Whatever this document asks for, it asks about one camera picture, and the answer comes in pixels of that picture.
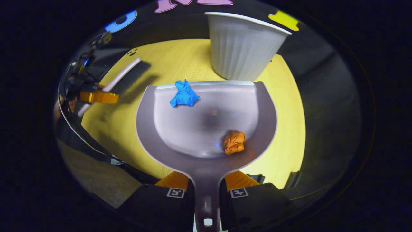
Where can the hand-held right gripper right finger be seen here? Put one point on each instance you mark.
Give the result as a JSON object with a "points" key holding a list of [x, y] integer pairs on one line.
{"points": [[257, 206]]}

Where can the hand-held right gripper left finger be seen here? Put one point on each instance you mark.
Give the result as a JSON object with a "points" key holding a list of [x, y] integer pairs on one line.
{"points": [[154, 206]]}

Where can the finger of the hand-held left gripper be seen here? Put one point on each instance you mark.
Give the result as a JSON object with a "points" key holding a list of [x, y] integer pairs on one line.
{"points": [[101, 97]]}

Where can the small grey broom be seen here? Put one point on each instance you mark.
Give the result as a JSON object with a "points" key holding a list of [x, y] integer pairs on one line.
{"points": [[120, 77]]}

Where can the orange paper trash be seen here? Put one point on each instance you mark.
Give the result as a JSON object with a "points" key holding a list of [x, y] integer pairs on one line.
{"points": [[234, 142]]}

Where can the blue paper trash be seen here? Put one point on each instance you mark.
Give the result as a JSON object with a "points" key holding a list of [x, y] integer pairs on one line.
{"points": [[184, 96]]}

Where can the grey plastic dustpan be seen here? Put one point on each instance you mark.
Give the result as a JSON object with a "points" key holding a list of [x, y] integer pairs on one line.
{"points": [[199, 125]]}

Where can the grey ribbed garbage bin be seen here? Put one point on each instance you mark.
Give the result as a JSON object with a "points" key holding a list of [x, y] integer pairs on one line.
{"points": [[241, 48]]}

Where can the yellow wooden desktop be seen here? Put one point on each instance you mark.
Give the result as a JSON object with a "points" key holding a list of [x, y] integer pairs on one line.
{"points": [[122, 129]]}

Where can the black table edge bracket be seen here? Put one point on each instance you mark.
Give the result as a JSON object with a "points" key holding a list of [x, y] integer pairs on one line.
{"points": [[293, 180]]}

